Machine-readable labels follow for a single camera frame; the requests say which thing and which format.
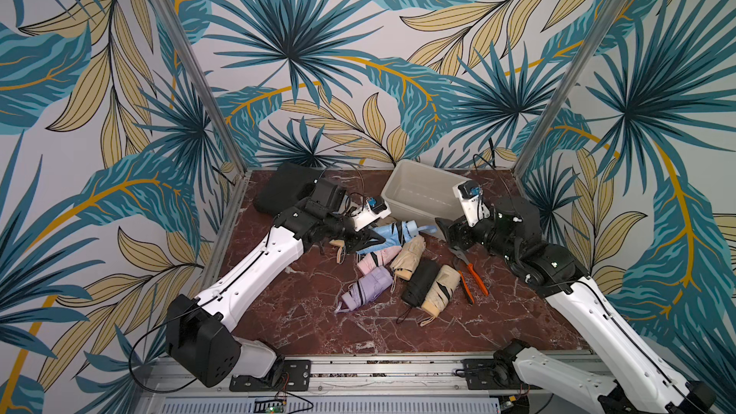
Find pink umbrella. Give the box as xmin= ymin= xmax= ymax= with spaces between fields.
xmin=356 ymin=246 xmax=402 ymax=276

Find blue umbrella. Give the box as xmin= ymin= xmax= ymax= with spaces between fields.
xmin=358 ymin=220 xmax=437 ymax=255

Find beige plastic storage box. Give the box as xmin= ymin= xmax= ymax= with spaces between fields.
xmin=381 ymin=160 xmax=469 ymax=242

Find purple umbrella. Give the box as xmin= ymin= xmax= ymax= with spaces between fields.
xmin=335 ymin=266 xmax=393 ymax=314

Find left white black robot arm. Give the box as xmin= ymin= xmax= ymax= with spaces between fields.
xmin=165 ymin=178 xmax=391 ymax=387

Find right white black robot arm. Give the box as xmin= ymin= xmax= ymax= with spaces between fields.
xmin=436 ymin=190 xmax=717 ymax=413

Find black folded umbrella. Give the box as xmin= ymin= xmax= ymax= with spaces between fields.
xmin=396 ymin=258 xmax=440 ymax=324

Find black plastic tool case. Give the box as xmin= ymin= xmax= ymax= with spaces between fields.
xmin=253 ymin=163 xmax=322 ymax=217

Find orange handled pliers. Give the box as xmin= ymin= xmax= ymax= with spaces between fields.
xmin=448 ymin=246 xmax=490 ymax=305

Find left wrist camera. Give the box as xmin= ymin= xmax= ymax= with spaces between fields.
xmin=352 ymin=197 xmax=391 ymax=231

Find beige black strap umbrella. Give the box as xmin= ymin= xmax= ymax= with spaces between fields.
xmin=420 ymin=266 xmax=461 ymax=327

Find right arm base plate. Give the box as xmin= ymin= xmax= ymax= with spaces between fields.
xmin=453 ymin=358 xmax=536 ymax=394

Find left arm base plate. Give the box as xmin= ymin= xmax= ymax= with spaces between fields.
xmin=229 ymin=360 xmax=312 ymax=393

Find aluminium front rail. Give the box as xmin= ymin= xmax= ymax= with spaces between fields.
xmin=132 ymin=353 xmax=580 ymax=413

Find right aluminium corner post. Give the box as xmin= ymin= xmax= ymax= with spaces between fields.
xmin=513 ymin=0 xmax=627 ymax=180

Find aluminium corner post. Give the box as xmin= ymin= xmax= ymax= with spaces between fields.
xmin=151 ymin=0 xmax=247 ymax=177
xmin=513 ymin=0 xmax=627 ymax=180

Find left aluminium corner post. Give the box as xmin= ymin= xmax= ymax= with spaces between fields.
xmin=151 ymin=0 xmax=247 ymax=177

